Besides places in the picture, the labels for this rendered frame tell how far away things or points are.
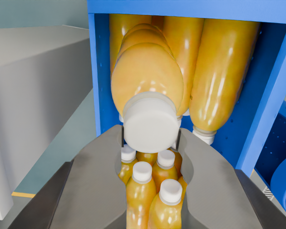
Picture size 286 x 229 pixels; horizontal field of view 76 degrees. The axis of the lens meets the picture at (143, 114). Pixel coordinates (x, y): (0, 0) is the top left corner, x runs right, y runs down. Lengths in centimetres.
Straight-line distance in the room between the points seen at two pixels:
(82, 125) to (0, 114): 129
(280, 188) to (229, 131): 33
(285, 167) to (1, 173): 72
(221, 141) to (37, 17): 140
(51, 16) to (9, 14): 28
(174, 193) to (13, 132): 36
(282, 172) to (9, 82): 74
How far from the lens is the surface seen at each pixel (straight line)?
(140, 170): 38
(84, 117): 166
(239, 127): 41
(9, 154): 50
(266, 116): 24
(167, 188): 35
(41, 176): 225
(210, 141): 34
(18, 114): 50
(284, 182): 70
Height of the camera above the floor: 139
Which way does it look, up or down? 63 degrees down
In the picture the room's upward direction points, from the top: 179 degrees counter-clockwise
